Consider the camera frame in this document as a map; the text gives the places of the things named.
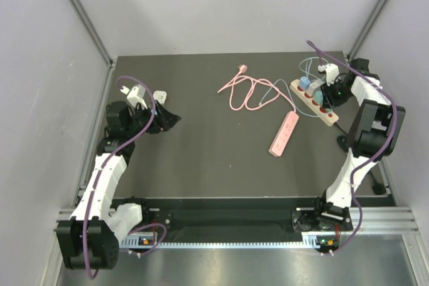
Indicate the light teal usb charger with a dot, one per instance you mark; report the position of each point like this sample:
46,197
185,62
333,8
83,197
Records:
318,98

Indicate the blue usb charger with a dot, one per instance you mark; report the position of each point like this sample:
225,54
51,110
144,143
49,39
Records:
304,83

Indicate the aluminium frame rail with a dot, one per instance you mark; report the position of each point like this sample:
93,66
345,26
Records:
390,220

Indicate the pink round wall plug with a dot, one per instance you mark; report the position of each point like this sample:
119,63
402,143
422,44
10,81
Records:
242,69

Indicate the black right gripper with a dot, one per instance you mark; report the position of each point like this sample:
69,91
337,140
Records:
329,100

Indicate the beige red power strip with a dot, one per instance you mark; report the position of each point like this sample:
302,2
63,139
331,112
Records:
327,116

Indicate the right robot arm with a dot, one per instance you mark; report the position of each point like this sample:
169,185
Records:
373,134

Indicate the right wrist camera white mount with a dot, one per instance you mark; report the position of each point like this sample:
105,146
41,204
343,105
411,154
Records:
331,71

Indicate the pink power strip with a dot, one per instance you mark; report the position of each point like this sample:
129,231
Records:
284,133

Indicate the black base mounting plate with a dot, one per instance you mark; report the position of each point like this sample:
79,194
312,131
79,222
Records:
233,219

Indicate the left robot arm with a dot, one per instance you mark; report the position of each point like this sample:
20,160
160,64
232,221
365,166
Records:
100,182

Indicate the white usb charger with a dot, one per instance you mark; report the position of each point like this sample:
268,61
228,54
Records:
313,87

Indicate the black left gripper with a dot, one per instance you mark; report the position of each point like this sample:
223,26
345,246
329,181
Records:
163,121

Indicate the slotted grey cable duct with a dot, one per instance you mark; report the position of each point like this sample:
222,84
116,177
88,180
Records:
305,240

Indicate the white square plug adapter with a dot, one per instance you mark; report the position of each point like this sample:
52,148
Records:
160,96

